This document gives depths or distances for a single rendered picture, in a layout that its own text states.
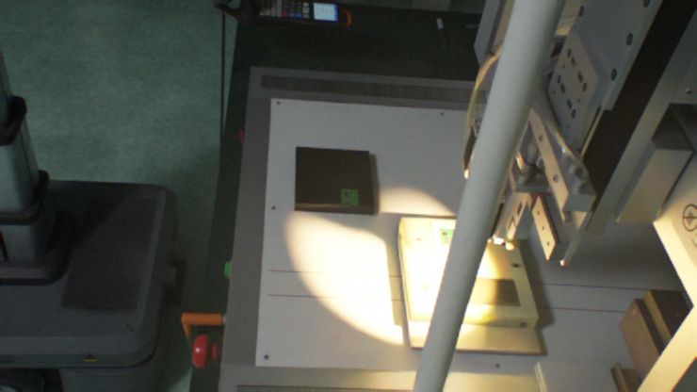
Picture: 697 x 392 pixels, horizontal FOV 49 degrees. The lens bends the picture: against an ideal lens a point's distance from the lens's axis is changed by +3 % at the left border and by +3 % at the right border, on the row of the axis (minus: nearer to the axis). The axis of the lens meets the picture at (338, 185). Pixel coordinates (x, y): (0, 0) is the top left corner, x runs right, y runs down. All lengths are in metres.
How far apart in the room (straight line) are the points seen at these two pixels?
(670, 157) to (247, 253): 0.55
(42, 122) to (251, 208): 1.65
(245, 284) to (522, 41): 0.65
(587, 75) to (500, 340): 0.40
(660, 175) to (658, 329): 0.23
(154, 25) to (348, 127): 1.95
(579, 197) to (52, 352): 1.28
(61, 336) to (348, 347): 0.90
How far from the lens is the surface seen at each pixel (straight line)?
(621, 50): 0.67
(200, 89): 2.77
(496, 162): 0.47
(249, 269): 1.01
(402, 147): 1.23
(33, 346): 1.74
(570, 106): 0.72
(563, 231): 0.73
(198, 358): 0.96
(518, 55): 0.43
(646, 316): 0.95
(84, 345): 1.71
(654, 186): 0.77
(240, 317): 0.96
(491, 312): 0.97
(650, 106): 0.72
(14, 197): 1.69
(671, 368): 0.80
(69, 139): 2.58
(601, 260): 1.15
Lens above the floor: 1.62
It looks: 42 degrees down
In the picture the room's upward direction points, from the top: 8 degrees clockwise
